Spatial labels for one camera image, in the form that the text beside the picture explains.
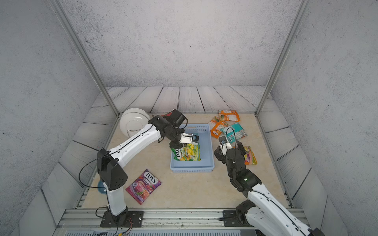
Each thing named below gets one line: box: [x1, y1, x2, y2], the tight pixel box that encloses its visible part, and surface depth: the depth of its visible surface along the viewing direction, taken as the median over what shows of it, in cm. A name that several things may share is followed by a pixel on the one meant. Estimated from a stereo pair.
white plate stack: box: [119, 108, 150, 138], surface depth 98 cm
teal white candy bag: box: [220, 122, 248, 144], surface depth 109 cm
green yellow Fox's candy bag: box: [170, 142, 202, 162], surface depth 85 cm
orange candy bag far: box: [217, 109, 241, 122], surface depth 120 cm
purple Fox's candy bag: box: [125, 168, 162, 206], surface depth 84 cm
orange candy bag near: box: [207, 116, 229, 140], surface depth 113 cm
